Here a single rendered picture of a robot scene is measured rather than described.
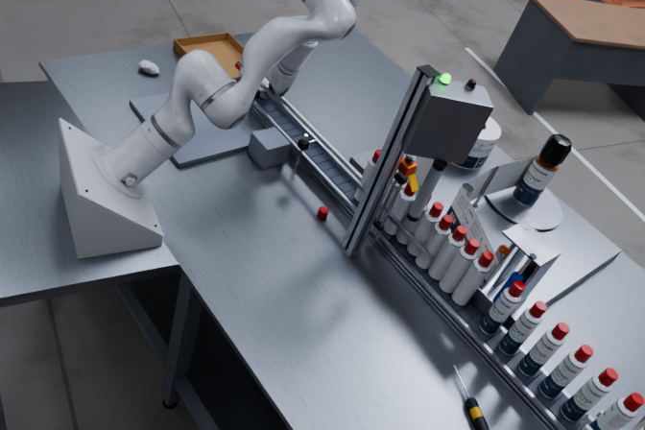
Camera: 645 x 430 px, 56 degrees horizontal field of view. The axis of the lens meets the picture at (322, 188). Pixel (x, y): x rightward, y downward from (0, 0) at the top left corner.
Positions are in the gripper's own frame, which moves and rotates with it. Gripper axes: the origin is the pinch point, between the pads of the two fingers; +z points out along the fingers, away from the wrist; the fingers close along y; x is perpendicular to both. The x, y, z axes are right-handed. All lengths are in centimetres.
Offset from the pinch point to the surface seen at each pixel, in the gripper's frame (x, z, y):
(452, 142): -9, -67, 62
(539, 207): 62, -27, 84
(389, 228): -3, -22, 69
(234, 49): 12.2, 23.3, -36.1
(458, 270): -3, -39, 90
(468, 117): -9, -75, 59
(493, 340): -1, -36, 112
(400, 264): -6, -22, 80
